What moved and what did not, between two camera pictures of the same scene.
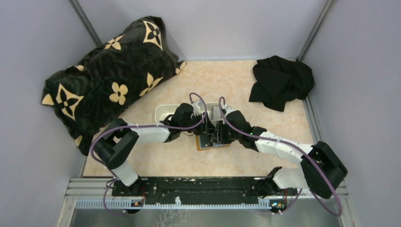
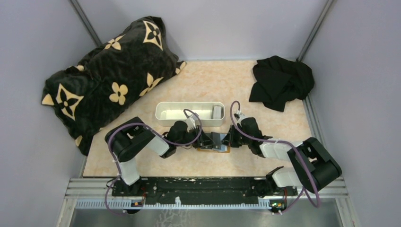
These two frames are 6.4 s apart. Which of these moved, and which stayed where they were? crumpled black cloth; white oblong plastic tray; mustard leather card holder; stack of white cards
Moved: mustard leather card holder
Stayed: stack of white cards; white oblong plastic tray; crumpled black cloth
